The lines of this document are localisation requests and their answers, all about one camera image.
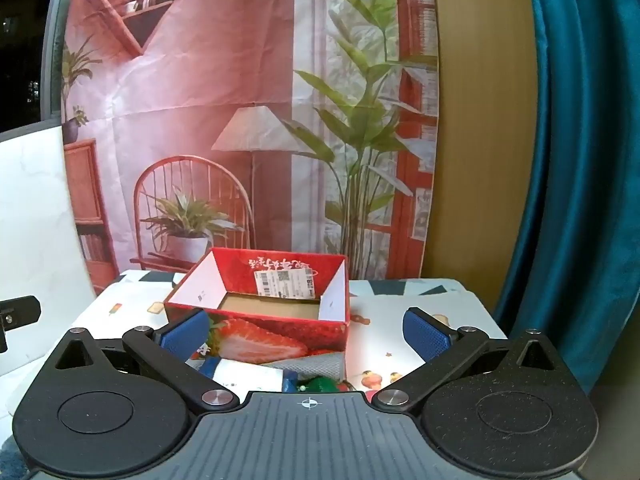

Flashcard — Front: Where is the grey knit cloth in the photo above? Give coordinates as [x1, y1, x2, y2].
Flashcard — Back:
[266, 352, 346, 382]

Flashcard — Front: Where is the printed room backdrop poster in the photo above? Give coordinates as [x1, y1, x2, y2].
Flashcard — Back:
[61, 0, 439, 281]

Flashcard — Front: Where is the patterned white tablecloth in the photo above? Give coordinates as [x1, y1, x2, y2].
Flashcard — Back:
[0, 268, 509, 466]

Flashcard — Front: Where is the white board panel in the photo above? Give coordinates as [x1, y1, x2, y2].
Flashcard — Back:
[1, 125, 94, 374]

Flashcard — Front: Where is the green tasselled sachet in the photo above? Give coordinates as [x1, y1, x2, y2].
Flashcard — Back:
[296, 377, 342, 393]

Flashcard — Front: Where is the teal curtain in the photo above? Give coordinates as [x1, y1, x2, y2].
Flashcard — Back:
[496, 0, 639, 390]

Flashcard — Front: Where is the blue packaged cloth with label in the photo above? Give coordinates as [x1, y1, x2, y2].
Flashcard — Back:
[195, 356, 298, 396]

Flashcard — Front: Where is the red strawberry cardboard box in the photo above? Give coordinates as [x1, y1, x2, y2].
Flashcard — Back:
[164, 247, 349, 365]

